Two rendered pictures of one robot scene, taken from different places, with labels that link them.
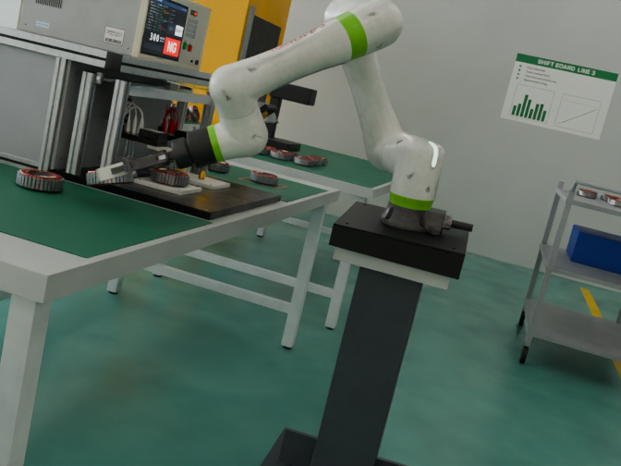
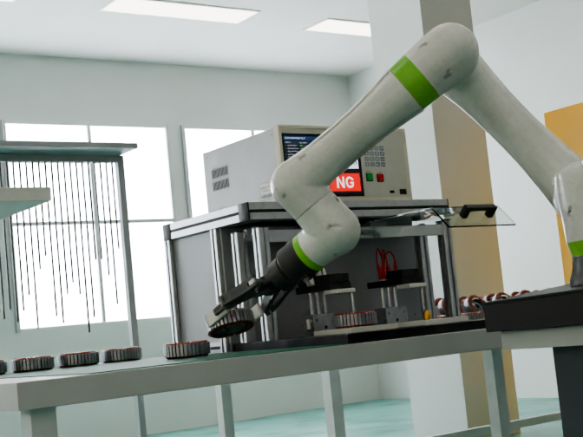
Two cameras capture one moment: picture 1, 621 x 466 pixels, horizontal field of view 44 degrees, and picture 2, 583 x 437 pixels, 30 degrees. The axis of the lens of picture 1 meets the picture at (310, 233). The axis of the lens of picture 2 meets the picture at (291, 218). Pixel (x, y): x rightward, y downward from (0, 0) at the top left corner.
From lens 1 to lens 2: 1.31 m
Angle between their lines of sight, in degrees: 44
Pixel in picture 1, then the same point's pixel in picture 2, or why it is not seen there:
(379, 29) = (433, 56)
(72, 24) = (239, 197)
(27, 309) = (28, 426)
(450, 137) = not seen: outside the picture
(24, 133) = not seen: hidden behind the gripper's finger
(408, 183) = (571, 222)
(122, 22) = (268, 174)
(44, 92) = (212, 270)
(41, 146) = not seen: hidden behind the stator
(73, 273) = (58, 383)
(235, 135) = (311, 232)
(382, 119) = (541, 160)
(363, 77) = (493, 120)
